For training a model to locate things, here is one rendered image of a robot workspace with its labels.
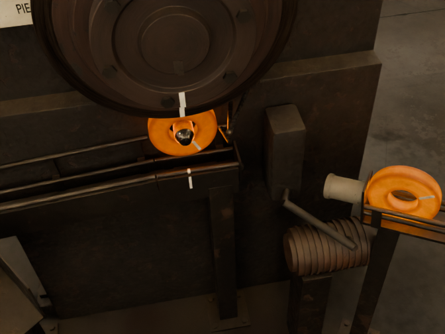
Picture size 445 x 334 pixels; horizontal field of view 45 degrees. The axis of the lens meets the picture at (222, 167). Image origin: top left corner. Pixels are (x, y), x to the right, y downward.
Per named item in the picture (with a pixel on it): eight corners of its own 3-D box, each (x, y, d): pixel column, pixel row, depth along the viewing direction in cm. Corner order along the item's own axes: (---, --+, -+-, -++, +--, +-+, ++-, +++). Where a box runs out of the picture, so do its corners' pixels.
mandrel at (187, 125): (187, 87, 127) (183, 101, 130) (169, 83, 126) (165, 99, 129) (198, 135, 115) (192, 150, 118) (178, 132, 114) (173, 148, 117)
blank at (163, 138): (132, 118, 119) (134, 128, 117) (191, 82, 115) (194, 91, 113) (172, 156, 129) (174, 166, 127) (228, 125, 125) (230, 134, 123)
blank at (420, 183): (387, 218, 128) (384, 228, 126) (357, 171, 121) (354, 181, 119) (453, 209, 118) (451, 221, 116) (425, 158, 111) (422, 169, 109)
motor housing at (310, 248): (275, 319, 176) (282, 217, 137) (341, 307, 178) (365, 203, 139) (286, 357, 167) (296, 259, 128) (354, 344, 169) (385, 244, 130)
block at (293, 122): (261, 173, 145) (262, 103, 127) (290, 169, 145) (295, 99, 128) (270, 203, 137) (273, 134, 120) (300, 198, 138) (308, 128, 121)
